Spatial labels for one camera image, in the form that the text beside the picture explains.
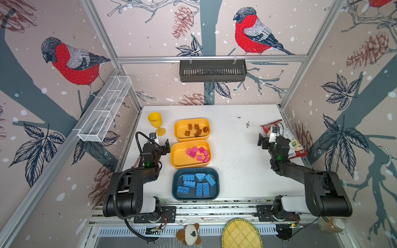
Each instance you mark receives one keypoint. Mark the black wall basket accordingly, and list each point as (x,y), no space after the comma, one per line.
(212,71)

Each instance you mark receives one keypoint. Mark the snack chips bag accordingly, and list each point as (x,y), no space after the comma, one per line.
(296,148)

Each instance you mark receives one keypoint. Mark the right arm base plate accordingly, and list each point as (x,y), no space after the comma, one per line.
(267,213)

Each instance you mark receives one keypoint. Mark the blue sloped lego brick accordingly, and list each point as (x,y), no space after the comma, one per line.
(200,176)

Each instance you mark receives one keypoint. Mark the near yellow plastic bin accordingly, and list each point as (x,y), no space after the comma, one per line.
(180,159)

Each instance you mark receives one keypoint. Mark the long blue lego brick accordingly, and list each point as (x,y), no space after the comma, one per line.
(188,183)

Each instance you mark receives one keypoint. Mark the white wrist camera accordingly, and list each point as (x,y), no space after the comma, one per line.
(272,137)
(154,137)

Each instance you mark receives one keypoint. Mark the white wire mesh basket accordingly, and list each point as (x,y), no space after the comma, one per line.
(101,118)

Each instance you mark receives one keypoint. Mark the yellow plastic goblet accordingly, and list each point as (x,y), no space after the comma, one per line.
(155,120)

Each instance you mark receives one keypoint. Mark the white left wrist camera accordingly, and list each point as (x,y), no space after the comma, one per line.
(154,137)

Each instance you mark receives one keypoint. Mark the far yellow plastic bin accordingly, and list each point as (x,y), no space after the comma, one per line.
(181,127)

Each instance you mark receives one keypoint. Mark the yellow plastic bin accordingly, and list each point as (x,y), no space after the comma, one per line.
(181,127)
(180,159)

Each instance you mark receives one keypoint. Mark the plush dog toy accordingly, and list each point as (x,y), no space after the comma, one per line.
(189,235)

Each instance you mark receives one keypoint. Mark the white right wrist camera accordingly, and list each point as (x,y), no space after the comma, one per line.
(272,137)

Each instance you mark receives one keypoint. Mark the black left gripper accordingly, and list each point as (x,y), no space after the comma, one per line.
(163,151)

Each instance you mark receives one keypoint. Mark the amber glass jar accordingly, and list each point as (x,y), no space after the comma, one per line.
(333,225)

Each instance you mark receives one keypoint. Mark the blue lego brick front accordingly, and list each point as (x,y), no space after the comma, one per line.
(182,190)

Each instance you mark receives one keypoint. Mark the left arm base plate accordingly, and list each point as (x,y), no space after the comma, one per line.
(167,214)

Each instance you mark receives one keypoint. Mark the blue lego brick large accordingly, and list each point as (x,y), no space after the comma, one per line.
(199,189)

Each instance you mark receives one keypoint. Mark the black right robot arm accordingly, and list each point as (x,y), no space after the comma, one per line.
(324,193)

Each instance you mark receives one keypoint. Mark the dark teal plastic bin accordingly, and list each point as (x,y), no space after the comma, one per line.
(209,192)

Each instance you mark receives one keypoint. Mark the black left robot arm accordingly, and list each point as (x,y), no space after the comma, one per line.
(124,198)

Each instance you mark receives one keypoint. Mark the woven bamboo tray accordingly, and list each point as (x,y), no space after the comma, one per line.
(240,233)

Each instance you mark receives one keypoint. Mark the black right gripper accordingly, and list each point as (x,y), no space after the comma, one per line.
(266,143)

